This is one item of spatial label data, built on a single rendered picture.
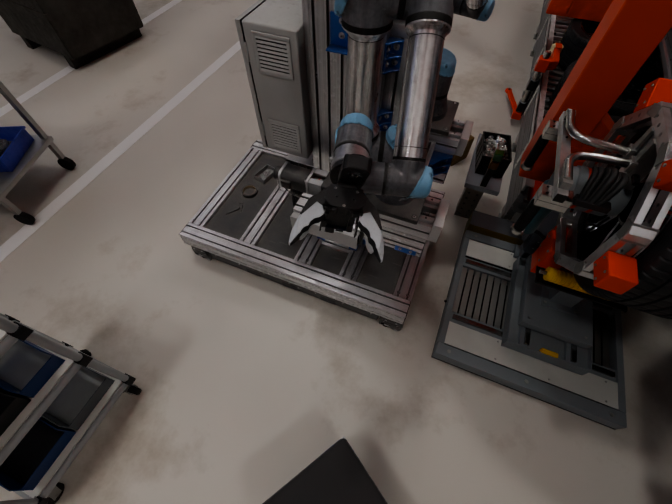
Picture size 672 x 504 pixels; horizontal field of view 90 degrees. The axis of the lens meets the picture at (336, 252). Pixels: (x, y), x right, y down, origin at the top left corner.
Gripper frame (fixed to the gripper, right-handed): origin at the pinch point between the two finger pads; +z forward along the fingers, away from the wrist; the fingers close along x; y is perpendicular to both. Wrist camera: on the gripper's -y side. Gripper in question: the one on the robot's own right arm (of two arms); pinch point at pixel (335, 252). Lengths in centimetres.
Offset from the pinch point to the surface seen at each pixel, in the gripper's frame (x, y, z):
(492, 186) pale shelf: -76, 69, -101
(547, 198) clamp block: -60, 22, -47
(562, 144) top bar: -66, 17, -67
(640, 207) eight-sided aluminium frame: -78, 12, -40
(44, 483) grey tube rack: 88, 122, 48
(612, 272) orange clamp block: -77, 25, -27
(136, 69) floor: 205, 153, -257
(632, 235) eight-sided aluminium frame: -78, 17, -34
